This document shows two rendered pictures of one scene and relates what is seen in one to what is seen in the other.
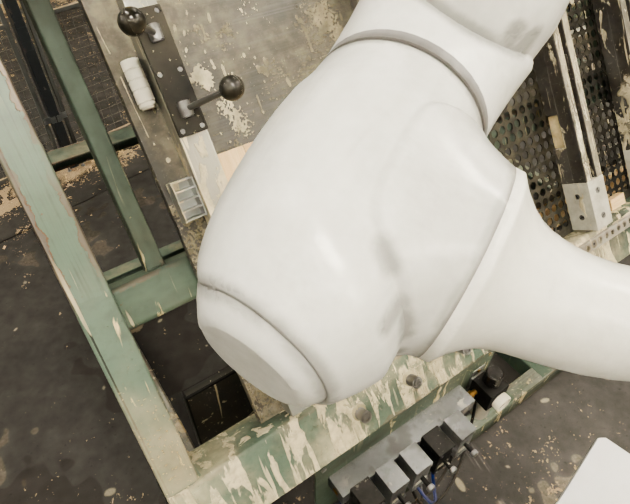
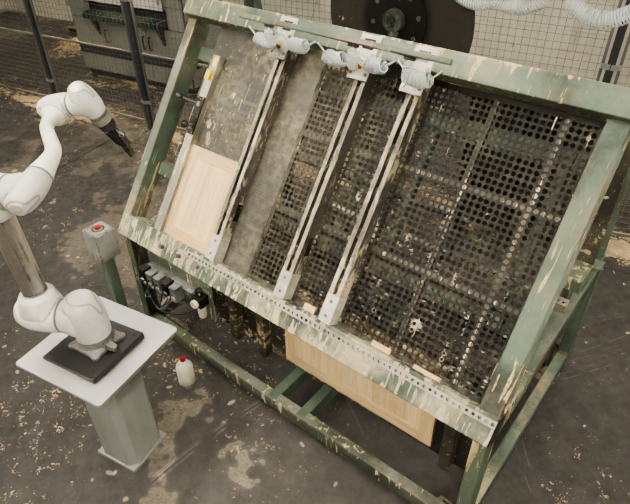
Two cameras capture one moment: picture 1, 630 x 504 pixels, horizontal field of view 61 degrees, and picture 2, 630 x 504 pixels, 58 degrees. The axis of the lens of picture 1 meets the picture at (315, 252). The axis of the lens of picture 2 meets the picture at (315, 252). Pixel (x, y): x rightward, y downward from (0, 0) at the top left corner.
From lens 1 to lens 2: 278 cm
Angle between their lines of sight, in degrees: 54
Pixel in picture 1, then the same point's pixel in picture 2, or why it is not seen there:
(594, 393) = (318, 475)
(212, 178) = (185, 148)
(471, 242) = (43, 105)
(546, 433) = (276, 445)
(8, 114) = (165, 102)
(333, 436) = (154, 244)
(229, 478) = (133, 222)
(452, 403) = (188, 287)
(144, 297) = (165, 168)
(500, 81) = (68, 103)
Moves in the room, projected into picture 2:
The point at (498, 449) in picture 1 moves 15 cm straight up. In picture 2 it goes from (258, 419) to (255, 402)
